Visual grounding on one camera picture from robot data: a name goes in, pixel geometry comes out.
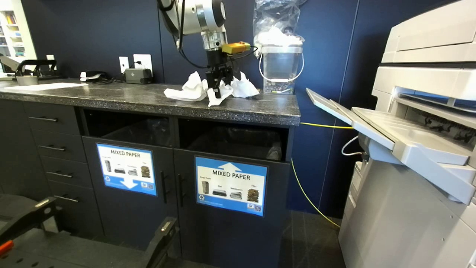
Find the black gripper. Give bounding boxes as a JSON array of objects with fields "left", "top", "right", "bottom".
[{"left": 205, "top": 51, "right": 234, "bottom": 99}]

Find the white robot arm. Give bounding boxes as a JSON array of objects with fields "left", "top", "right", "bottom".
[{"left": 155, "top": 0, "right": 233, "bottom": 97}]

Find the right bin cabinet door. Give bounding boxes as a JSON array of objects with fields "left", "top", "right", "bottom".
[{"left": 173, "top": 149, "right": 289, "bottom": 268}]

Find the bin cabinet door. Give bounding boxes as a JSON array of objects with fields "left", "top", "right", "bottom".
[
  {"left": 83, "top": 137, "right": 175, "bottom": 249},
  {"left": 173, "top": 149, "right": 289, "bottom": 268}
]

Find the left bin cabinet door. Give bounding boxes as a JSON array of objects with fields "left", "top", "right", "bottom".
[{"left": 83, "top": 137, "right": 175, "bottom": 249}]

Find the clear plastic bag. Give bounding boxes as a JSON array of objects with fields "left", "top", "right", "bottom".
[{"left": 252, "top": 0, "right": 303, "bottom": 48}]

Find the black power adapter box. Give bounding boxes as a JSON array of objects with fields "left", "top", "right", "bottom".
[{"left": 123, "top": 69, "right": 151, "bottom": 84}]

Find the right mixed paper sign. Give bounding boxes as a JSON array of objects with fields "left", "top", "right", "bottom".
[{"left": 194, "top": 157, "right": 267, "bottom": 218}]

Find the mixed paper sign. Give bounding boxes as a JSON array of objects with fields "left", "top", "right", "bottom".
[
  {"left": 96, "top": 143, "right": 157, "bottom": 197},
  {"left": 194, "top": 157, "right": 267, "bottom": 218}
]

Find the left mixed paper sign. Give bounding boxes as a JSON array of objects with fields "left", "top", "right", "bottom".
[{"left": 96, "top": 143, "right": 157, "bottom": 197}]

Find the right orange black clamp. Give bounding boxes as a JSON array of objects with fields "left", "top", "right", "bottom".
[{"left": 139, "top": 216, "right": 176, "bottom": 268}]

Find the orange black clamp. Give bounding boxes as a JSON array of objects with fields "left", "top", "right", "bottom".
[
  {"left": 0, "top": 197, "right": 59, "bottom": 257},
  {"left": 139, "top": 216, "right": 176, "bottom": 268}
]

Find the black stapler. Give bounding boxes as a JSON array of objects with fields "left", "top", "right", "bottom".
[{"left": 16, "top": 60, "right": 60, "bottom": 81}]

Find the black drawer cabinet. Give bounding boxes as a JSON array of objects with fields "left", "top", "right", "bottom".
[{"left": 0, "top": 100, "right": 102, "bottom": 239}]

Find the white paper sheet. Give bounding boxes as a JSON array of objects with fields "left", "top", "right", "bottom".
[{"left": 0, "top": 82, "right": 87, "bottom": 93}]

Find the grey office printer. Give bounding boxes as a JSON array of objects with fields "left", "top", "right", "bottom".
[{"left": 307, "top": 0, "right": 476, "bottom": 268}]

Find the left orange black clamp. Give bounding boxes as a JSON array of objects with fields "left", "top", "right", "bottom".
[{"left": 0, "top": 197, "right": 59, "bottom": 257}]

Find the white double wall outlet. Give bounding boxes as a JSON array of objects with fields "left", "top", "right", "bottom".
[{"left": 132, "top": 54, "right": 152, "bottom": 70}]

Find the yellow cable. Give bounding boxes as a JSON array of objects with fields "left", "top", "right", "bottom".
[{"left": 288, "top": 121, "right": 353, "bottom": 230}]

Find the white single wall outlet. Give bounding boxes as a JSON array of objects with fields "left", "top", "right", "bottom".
[{"left": 118, "top": 57, "right": 129, "bottom": 73}]

